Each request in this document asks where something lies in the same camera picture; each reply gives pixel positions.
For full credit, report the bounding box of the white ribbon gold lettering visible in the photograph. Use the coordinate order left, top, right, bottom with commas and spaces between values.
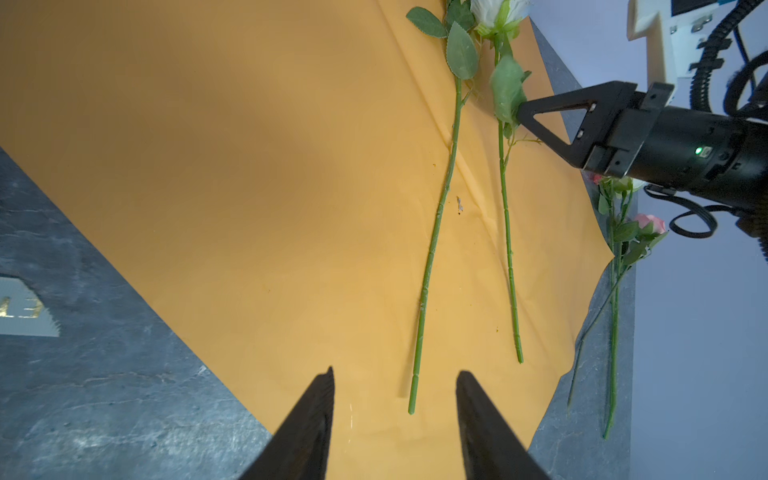
0, 276, 61, 337

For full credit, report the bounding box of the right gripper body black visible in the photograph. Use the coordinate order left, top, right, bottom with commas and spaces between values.
581, 81, 767, 216

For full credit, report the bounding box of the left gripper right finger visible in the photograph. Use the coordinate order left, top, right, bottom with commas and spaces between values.
456, 370, 549, 480

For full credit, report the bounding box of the cream fake rose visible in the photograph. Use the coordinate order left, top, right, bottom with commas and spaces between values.
406, 1, 479, 415

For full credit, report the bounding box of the orange wrapping paper sheet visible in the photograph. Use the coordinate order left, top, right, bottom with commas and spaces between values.
1, 1, 610, 479

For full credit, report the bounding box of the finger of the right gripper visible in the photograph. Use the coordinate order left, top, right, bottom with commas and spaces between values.
517, 81, 637, 170

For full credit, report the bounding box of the dark pink fake rose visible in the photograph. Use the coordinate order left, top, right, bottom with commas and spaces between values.
593, 175, 636, 440

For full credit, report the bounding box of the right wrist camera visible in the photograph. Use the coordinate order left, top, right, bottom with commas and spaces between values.
627, 0, 726, 85

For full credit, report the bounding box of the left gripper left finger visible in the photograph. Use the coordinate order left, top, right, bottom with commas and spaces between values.
240, 367, 335, 480

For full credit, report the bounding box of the light pink fake rose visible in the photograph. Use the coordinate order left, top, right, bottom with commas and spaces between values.
567, 214, 667, 411

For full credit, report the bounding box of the white fake rose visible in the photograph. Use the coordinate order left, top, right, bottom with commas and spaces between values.
470, 1, 532, 364

